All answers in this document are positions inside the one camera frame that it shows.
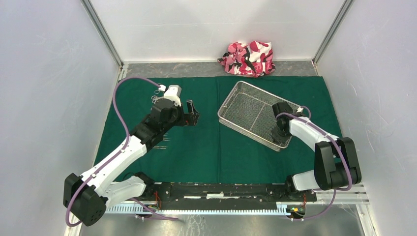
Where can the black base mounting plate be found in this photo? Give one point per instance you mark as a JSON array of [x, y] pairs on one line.
[[222, 196]]

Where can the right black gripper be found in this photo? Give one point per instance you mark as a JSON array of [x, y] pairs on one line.
[[276, 137]]

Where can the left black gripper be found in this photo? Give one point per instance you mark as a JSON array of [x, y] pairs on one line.
[[190, 118]]

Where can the green surgical drape cloth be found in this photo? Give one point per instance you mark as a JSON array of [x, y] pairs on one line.
[[211, 152]]

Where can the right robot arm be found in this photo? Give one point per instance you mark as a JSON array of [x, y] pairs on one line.
[[336, 165]]

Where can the pink camouflage cloth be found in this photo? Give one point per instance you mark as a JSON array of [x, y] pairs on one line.
[[254, 59]]

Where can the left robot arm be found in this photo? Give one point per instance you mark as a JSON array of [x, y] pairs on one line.
[[120, 159]]

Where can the surgical scissors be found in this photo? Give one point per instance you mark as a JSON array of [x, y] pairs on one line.
[[155, 99]]

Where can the wire mesh instrument tray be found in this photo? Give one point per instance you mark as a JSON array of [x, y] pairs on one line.
[[248, 110]]

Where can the aluminium frame rail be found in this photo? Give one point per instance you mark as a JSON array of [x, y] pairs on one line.
[[355, 196]]

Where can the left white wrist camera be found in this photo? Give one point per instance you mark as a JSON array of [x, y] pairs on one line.
[[172, 93]]

